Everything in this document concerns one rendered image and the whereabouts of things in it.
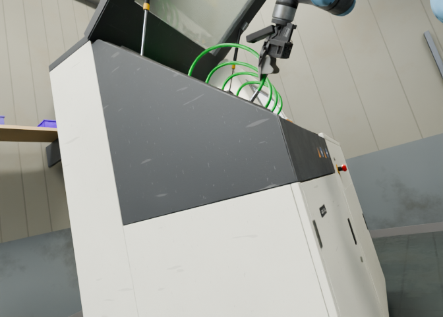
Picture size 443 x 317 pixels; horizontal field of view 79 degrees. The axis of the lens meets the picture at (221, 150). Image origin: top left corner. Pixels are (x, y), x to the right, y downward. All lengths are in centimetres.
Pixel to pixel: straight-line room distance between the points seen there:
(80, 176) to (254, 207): 68
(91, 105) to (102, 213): 38
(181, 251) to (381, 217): 286
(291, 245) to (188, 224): 28
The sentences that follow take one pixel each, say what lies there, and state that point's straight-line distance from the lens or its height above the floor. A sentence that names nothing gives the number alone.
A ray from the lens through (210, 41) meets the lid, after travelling 149.
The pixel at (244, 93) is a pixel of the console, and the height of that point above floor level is 131.
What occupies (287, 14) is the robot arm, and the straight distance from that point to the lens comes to 100.
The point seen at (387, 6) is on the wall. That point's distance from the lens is 370.
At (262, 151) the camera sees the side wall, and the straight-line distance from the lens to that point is 64.
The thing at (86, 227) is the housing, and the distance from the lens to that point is 109.
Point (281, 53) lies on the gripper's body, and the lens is 99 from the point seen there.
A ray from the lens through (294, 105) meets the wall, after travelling 365.
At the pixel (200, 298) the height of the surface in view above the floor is 56.
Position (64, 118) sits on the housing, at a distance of 121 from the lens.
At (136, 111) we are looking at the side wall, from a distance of 89.
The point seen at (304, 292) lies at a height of 56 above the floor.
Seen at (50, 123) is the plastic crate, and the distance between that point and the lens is 304.
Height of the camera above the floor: 79
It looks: 10 degrees up
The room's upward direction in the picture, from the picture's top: 14 degrees counter-clockwise
